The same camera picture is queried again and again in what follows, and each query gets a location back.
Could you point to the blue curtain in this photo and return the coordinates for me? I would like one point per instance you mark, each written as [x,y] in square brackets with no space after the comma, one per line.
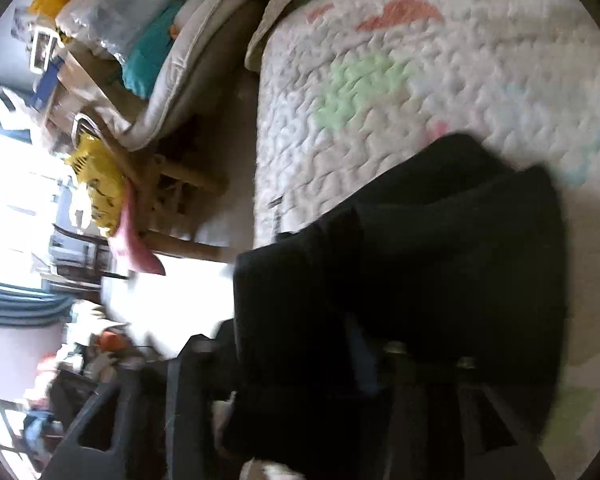
[24,307]

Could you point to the brown paper bag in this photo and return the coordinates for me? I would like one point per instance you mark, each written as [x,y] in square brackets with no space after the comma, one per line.
[87,81]

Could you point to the wooden chair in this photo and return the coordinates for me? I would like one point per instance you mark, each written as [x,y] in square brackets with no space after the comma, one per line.
[166,195]

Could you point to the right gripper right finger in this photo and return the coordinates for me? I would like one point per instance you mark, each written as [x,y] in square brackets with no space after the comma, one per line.
[431,413]

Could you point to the beige lounge chair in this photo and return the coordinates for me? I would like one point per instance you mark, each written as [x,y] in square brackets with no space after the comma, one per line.
[211,44]

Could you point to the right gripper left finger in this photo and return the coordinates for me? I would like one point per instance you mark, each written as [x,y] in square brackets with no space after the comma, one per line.
[160,421]

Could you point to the heart pattern quilt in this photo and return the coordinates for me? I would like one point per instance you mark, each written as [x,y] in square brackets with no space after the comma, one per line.
[349,88]

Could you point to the black pants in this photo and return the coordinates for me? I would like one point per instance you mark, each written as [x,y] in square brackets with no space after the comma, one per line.
[452,245]

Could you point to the yellow bear plastic bag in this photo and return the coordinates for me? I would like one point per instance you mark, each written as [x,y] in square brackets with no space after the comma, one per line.
[95,167]

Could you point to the teal pillow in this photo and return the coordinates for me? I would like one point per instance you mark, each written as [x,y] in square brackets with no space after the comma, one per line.
[142,67]

